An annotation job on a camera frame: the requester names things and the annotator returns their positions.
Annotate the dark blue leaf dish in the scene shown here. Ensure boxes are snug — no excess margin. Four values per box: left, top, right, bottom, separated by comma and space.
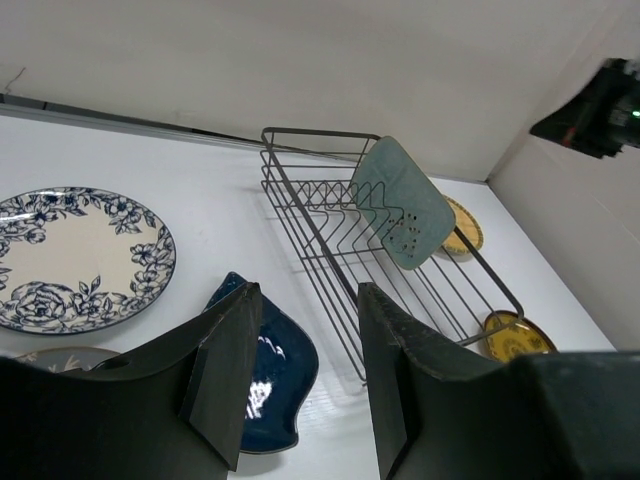
202, 271, 321, 456

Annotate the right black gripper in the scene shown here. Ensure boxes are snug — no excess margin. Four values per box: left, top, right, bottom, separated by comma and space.
529, 58, 639, 159

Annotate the blue floral white plate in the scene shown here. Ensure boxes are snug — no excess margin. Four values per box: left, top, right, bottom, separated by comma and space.
1, 187, 177, 336

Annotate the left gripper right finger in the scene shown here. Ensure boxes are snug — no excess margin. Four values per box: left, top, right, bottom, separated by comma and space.
358, 283, 639, 479

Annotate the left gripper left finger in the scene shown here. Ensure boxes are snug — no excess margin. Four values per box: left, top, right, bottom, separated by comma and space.
1, 283, 262, 479

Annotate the grey wire dish rack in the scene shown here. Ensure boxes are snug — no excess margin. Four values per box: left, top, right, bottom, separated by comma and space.
260, 127, 524, 382

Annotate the grey deer round plate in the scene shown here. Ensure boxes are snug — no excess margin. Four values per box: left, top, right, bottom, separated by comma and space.
15, 346, 119, 373

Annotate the pale green rectangular plate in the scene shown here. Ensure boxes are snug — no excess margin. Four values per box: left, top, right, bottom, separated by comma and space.
350, 136, 456, 270

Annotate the yellow patterned plate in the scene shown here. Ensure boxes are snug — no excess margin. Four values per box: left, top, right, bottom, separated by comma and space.
441, 196, 484, 255
483, 310, 557, 363

